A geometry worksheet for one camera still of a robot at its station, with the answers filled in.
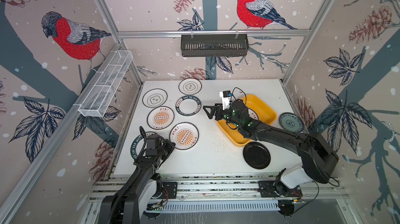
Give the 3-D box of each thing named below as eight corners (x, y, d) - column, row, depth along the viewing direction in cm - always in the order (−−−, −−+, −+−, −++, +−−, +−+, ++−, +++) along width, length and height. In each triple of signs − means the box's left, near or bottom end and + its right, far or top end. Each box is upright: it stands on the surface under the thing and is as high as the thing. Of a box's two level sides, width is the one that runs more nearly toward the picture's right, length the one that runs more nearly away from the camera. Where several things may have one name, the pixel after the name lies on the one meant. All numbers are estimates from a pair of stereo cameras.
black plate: (245, 169, 81) (247, 167, 78) (241, 144, 90) (243, 141, 87) (270, 169, 81) (273, 167, 78) (264, 144, 90) (266, 141, 87)
